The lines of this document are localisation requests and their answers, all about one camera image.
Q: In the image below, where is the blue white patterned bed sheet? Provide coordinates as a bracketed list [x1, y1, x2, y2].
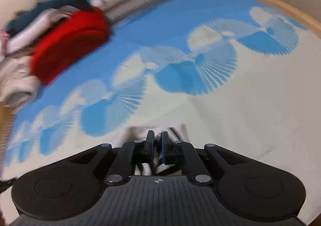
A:
[0, 0, 321, 226]

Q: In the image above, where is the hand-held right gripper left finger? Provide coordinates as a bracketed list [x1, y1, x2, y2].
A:
[68, 130, 156, 186]

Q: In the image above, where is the black white striped hoodie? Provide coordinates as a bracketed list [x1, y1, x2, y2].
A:
[118, 123, 191, 176]

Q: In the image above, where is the folded red blanket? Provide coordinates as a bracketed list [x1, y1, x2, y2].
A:
[30, 6, 112, 86]

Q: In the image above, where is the pink cloth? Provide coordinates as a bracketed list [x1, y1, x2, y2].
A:
[0, 29, 11, 61]

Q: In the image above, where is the folded white quilt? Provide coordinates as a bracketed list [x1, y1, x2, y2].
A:
[0, 60, 42, 109]

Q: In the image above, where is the folded white bedding star trim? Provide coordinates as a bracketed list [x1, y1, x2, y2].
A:
[5, 9, 76, 54]

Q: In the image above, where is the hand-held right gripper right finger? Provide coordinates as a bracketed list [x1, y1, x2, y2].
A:
[160, 131, 251, 186]

